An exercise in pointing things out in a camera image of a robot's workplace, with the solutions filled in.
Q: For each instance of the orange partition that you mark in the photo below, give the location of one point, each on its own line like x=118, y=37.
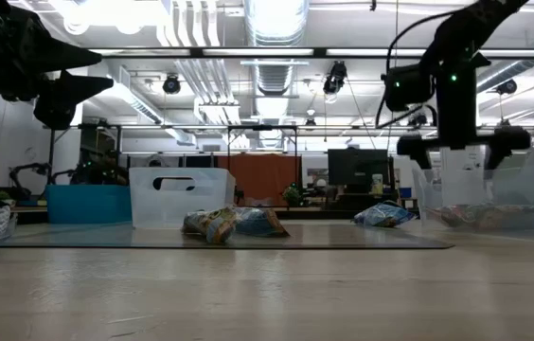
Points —
x=262, y=182

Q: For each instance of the black ceiling spotlight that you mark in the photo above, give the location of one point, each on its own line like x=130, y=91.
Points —
x=418, y=120
x=506, y=86
x=334, y=78
x=171, y=84

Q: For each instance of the dark-bordered rectangular mat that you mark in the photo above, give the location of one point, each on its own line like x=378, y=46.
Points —
x=333, y=239

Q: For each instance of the black stand frame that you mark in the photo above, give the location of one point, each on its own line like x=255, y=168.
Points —
x=262, y=127

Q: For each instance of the black overhead beam with lights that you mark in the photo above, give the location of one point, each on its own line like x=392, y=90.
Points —
x=319, y=52

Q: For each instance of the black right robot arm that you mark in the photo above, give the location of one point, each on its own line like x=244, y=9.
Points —
x=466, y=28

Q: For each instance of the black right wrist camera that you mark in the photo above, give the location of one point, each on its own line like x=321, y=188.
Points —
x=406, y=87

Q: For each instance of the blue orange granola bar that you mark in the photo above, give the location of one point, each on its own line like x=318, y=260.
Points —
x=257, y=221

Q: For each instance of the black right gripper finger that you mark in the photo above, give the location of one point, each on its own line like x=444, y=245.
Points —
x=416, y=147
x=508, y=139

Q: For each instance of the blue plastic bin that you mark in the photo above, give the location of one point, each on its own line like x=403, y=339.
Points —
x=87, y=203

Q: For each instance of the clear plastic bin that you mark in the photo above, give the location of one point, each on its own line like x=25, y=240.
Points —
x=522, y=189

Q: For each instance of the white board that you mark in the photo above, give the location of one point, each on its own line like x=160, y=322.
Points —
x=461, y=180

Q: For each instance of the black monitor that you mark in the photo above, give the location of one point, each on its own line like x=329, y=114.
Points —
x=357, y=170

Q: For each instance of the black background robot arm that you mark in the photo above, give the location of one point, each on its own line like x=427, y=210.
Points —
x=28, y=166

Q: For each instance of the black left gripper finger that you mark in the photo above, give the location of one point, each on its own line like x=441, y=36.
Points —
x=77, y=89
x=58, y=56

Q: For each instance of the silver air duct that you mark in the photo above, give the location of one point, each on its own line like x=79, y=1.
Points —
x=276, y=28

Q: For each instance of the small green plant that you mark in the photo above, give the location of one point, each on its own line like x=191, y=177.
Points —
x=291, y=195

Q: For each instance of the green yellow granola bar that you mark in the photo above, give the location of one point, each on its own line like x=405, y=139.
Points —
x=215, y=226

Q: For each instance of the light blue granola bar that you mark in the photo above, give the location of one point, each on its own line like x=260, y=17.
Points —
x=383, y=214

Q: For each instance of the black equipment rack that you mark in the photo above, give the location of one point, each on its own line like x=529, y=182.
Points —
x=101, y=173

